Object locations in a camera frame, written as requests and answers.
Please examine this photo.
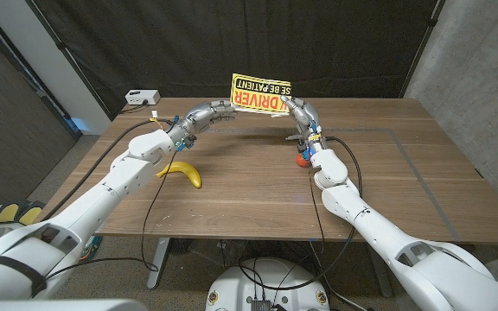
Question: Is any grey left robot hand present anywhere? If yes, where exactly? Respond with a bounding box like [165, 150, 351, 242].
[171, 99, 239, 148]

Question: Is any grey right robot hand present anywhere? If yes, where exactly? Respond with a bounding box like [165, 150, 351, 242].
[281, 95, 326, 152]

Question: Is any yellow new driver bumper sticker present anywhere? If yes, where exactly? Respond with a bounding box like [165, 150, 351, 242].
[229, 73, 292, 118]

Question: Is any yellow toy banana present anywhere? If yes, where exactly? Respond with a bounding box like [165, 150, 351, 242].
[156, 161, 202, 189]

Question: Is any white power outlet box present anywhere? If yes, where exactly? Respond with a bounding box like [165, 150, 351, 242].
[124, 89, 162, 106]

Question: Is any black backdrop curtain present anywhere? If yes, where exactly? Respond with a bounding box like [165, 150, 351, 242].
[32, 0, 443, 120]

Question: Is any black backdrop stand pole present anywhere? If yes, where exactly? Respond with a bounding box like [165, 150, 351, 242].
[26, 0, 114, 121]
[399, 0, 447, 99]

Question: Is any grey table leg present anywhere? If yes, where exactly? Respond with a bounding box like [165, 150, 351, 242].
[147, 237, 171, 289]

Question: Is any teal orange device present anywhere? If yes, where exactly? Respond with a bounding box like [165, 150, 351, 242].
[80, 235, 104, 261]

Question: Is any white robot torso base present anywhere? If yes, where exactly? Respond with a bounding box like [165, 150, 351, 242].
[205, 257, 331, 311]

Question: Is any yellow black foot pad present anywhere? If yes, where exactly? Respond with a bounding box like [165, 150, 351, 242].
[17, 206, 45, 227]
[0, 201, 22, 225]

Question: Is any white robot chest cover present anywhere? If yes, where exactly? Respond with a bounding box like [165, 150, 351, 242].
[0, 299, 149, 311]

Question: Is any black outlet box cable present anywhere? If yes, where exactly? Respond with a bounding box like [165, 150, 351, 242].
[118, 100, 149, 116]

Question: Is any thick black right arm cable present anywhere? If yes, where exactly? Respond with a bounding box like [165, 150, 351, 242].
[236, 136, 364, 292]

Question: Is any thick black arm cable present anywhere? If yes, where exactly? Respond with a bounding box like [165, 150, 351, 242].
[236, 136, 364, 292]
[39, 118, 177, 223]

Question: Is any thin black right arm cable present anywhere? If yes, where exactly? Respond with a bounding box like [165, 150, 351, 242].
[308, 167, 326, 254]

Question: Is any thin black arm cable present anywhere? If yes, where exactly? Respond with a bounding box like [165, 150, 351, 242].
[308, 167, 326, 254]
[45, 149, 179, 280]

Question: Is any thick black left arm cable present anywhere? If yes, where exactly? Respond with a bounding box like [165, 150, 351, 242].
[39, 118, 177, 223]

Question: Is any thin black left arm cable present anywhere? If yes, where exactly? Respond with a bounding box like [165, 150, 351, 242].
[45, 149, 179, 280]

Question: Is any grey floor cable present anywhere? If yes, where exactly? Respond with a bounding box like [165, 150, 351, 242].
[308, 240, 369, 311]

